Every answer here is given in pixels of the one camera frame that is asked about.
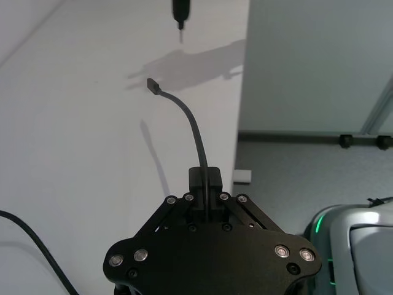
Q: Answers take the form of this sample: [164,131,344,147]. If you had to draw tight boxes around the white table cloth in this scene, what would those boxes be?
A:
[0,0,250,295]

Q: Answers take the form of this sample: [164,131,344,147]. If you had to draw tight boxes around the black caster wheel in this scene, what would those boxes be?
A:
[376,135,393,151]
[339,134,356,150]

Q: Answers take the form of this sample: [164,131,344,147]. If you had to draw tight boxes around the grey metal frame rail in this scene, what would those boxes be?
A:
[238,76,393,146]

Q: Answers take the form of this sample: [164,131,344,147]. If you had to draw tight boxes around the small white block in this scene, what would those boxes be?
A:
[233,169,253,185]

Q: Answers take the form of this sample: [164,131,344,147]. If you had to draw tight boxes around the black cable with plug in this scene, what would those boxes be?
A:
[146,77,213,222]

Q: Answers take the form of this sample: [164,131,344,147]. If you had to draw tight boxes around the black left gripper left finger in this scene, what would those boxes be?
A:
[132,167,208,239]

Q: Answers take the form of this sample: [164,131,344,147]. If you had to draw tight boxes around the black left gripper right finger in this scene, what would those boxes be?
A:
[207,167,279,232]

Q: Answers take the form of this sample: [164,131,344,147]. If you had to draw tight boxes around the thin black cable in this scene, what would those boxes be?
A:
[0,210,80,295]

